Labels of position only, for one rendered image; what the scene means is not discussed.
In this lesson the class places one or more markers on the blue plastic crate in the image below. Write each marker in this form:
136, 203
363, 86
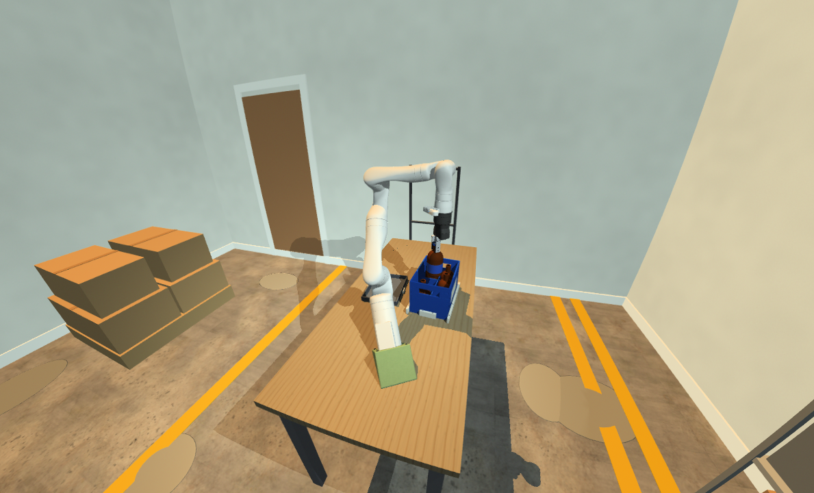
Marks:
440, 300

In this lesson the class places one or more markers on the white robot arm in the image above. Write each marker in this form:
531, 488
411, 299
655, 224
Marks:
374, 273

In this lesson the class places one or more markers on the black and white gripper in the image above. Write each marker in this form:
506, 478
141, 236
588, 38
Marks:
442, 221

